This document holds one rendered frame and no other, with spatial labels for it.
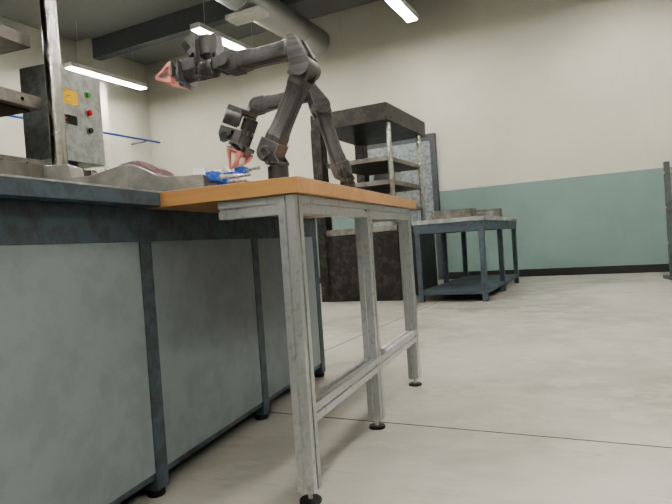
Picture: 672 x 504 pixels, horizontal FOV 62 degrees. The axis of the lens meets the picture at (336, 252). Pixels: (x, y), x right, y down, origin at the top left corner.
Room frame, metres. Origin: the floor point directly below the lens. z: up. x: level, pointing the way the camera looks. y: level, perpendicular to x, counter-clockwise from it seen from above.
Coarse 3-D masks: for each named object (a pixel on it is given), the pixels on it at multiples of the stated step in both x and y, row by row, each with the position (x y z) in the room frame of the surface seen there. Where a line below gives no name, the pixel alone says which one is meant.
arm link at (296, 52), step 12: (288, 36) 1.59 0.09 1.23; (252, 48) 1.66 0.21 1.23; (264, 48) 1.65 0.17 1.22; (276, 48) 1.63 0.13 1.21; (288, 48) 1.59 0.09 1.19; (300, 48) 1.58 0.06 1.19; (240, 60) 1.67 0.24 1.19; (252, 60) 1.66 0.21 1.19; (264, 60) 1.65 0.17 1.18; (276, 60) 1.65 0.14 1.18; (288, 60) 1.60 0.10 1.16; (300, 60) 1.58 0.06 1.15; (228, 72) 1.71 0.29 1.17; (240, 72) 1.71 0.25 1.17; (300, 72) 1.58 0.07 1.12
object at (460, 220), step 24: (432, 216) 5.65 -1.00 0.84; (456, 216) 5.53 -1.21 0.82; (480, 216) 5.18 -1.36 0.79; (480, 240) 5.20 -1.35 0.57; (480, 264) 5.21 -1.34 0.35; (504, 264) 6.03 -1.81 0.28; (432, 288) 5.70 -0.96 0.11; (456, 288) 5.52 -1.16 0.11; (480, 288) 5.35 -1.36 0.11; (504, 288) 6.00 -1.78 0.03
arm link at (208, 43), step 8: (200, 40) 1.72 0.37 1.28; (208, 40) 1.72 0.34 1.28; (216, 40) 1.71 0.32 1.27; (200, 48) 1.72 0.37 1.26; (208, 48) 1.72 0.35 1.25; (216, 48) 1.71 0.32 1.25; (200, 56) 1.74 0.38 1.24; (216, 56) 1.68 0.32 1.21; (224, 56) 1.67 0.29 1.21; (216, 64) 1.69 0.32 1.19; (224, 64) 1.67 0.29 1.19; (224, 72) 1.74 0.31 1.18
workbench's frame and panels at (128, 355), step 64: (0, 192) 1.01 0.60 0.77; (64, 192) 1.15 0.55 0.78; (128, 192) 1.34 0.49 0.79; (0, 256) 1.06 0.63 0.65; (64, 256) 1.21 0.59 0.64; (128, 256) 1.40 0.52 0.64; (192, 256) 1.68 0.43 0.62; (256, 256) 2.07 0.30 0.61; (0, 320) 1.05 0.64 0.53; (64, 320) 1.19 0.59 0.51; (128, 320) 1.39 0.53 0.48; (192, 320) 1.65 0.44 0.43; (256, 320) 2.04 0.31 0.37; (320, 320) 2.68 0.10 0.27; (0, 384) 1.04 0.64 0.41; (64, 384) 1.18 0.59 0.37; (128, 384) 1.37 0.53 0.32; (192, 384) 1.63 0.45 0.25; (256, 384) 2.01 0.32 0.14; (0, 448) 1.03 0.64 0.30; (64, 448) 1.17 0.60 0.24; (128, 448) 1.35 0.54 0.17; (192, 448) 1.62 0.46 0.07
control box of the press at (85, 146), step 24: (24, 72) 2.38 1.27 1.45; (72, 72) 2.47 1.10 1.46; (72, 96) 2.46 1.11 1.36; (96, 96) 2.60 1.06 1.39; (24, 120) 2.39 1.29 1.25; (72, 120) 2.45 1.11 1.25; (96, 120) 2.59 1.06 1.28; (48, 144) 2.35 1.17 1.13; (72, 144) 2.44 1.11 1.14; (96, 144) 2.58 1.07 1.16
